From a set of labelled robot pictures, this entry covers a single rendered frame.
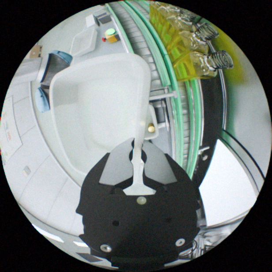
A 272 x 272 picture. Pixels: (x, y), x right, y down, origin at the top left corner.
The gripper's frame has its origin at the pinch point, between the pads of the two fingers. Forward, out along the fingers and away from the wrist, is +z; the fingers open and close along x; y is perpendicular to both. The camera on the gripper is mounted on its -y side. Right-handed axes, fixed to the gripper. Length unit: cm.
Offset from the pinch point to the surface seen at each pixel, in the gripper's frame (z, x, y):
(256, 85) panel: -6.8, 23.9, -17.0
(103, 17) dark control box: 32, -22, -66
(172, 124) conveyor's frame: 21.4, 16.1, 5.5
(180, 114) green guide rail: 13.1, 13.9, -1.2
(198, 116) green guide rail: 12.2, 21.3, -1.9
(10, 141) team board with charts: 12, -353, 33
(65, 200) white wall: 32, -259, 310
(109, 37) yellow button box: 31, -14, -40
